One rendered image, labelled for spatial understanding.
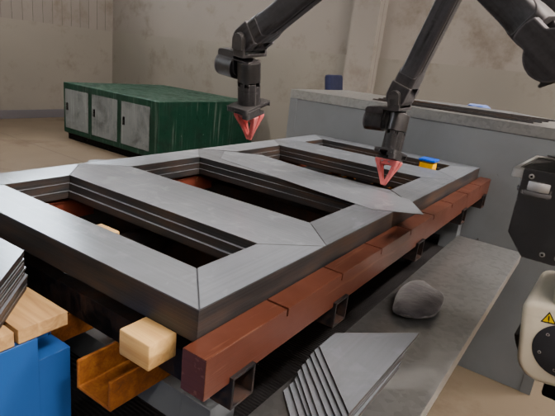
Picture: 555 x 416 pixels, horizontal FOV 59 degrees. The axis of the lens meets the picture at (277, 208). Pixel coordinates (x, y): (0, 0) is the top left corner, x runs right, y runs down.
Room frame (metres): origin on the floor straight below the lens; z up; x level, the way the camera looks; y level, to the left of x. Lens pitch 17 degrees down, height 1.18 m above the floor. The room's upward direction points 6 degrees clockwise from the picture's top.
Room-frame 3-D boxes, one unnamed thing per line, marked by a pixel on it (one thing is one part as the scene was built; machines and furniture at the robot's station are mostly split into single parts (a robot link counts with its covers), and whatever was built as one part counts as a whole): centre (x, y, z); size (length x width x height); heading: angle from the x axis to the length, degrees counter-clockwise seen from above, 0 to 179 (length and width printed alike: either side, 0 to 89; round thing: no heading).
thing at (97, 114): (5.87, 1.53, 0.33); 1.68 x 1.52 x 0.66; 55
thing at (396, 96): (1.42, -0.27, 1.07); 0.12 x 0.09 x 0.12; 53
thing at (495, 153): (2.05, -0.56, 0.51); 1.30 x 0.04 x 1.01; 57
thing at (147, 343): (0.58, 0.15, 0.79); 0.06 x 0.05 x 0.04; 57
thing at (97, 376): (1.29, -0.21, 0.70); 1.66 x 0.08 x 0.05; 147
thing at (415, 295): (1.01, -0.34, 0.70); 0.20 x 0.10 x 0.03; 154
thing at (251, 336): (1.20, -0.36, 0.80); 1.62 x 0.04 x 0.06; 147
